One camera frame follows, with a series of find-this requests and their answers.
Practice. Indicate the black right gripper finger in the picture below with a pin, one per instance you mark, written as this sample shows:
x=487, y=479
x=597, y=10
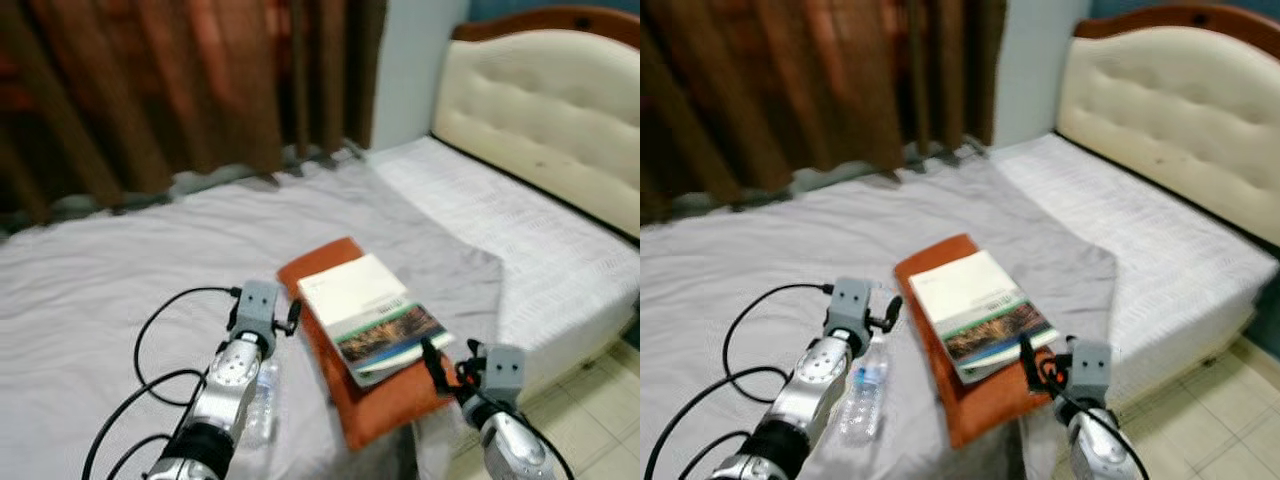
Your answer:
x=436, y=364
x=1030, y=360

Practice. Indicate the white green lighting catalogue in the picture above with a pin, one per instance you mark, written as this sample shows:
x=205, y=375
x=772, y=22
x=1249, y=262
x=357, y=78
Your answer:
x=350, y=290
x=960, y=290

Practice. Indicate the orange pillow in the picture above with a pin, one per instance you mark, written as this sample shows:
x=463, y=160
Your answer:
x=375, y=410
x=985, y=410

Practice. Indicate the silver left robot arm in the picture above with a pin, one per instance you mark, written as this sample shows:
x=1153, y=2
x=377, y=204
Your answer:
x=815, y=385
x=225, y=385

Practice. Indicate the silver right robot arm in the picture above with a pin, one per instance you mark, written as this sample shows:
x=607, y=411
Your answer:
x=1100, y=450
x=510, y=445

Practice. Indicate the clear plastic water bottle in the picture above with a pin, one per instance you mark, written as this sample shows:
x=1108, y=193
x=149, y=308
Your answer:
x=865, y=395
x=265, y=400

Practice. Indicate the grey bed sheet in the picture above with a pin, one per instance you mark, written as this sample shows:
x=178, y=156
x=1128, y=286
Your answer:
x=120, y=250
x=740, y=250

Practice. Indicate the brown pleated curtain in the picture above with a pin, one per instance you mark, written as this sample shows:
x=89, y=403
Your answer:
x=150, y=80
x=800, y=80

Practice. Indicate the cream tufted wood-trimmed headboard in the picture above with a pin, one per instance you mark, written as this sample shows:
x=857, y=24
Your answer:
x=550, y=110
x=1180, y=110

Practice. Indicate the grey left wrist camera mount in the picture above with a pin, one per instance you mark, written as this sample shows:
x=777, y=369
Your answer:
x=258, y=305
x=850, y=300

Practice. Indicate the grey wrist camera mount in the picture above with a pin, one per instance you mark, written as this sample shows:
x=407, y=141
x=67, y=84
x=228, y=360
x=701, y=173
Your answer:
x=503, y=372
x=258, y=305
x=1090, y=368
x=850, y=300

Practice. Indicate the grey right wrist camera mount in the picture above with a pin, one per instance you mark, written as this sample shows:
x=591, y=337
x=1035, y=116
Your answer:
x=503, y=372
x=1090, y=368

